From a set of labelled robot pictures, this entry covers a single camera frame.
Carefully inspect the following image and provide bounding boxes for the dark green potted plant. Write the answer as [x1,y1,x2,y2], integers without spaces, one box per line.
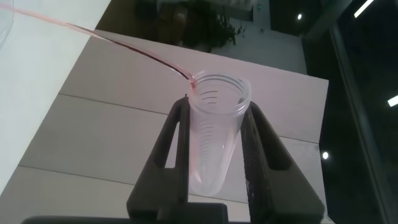
[182,1,246,54]

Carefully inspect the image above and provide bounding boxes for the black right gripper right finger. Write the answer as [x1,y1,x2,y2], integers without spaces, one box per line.
[241,101,326,224]

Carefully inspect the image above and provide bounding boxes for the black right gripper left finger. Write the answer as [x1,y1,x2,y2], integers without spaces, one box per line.
[126,96,191,219]

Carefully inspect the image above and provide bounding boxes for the test tube with red pigment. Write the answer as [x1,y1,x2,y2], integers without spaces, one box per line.
[187,70,252,197]

